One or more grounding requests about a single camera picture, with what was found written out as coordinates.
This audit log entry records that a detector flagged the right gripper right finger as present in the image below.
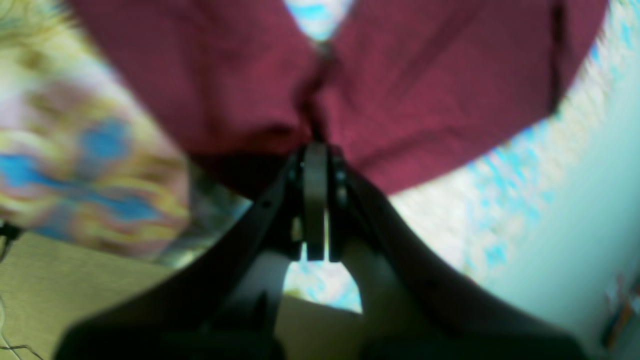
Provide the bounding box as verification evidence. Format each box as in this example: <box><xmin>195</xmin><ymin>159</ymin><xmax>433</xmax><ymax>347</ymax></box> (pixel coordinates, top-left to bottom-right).
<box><xmin>327</xmin><ymin>147</ymin><xmax>586</xmax><ymax>360</ymax></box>

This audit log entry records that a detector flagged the dark red t-shirt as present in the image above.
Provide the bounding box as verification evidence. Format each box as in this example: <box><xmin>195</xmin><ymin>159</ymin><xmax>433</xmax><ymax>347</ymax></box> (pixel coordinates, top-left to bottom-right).
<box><xmin>70</xmin><ymin>0</ymin><xmax>609</xmax><ymax>198</ymax></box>

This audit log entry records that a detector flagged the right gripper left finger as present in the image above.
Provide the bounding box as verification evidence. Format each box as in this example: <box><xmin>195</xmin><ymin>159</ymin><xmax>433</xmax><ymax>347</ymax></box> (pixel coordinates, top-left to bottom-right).
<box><xmin>55</xmin><ymin>142</ymin><xmax>329</xmax><ymax>360</ymax></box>

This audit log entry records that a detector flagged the patterned tile tablecloth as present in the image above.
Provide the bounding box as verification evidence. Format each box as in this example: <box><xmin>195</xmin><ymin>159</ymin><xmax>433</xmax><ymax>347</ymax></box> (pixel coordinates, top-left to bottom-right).
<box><xmin>0</xmin><ymin>0</ymin><xmax>640</xmax><ymax>313</ymax></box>

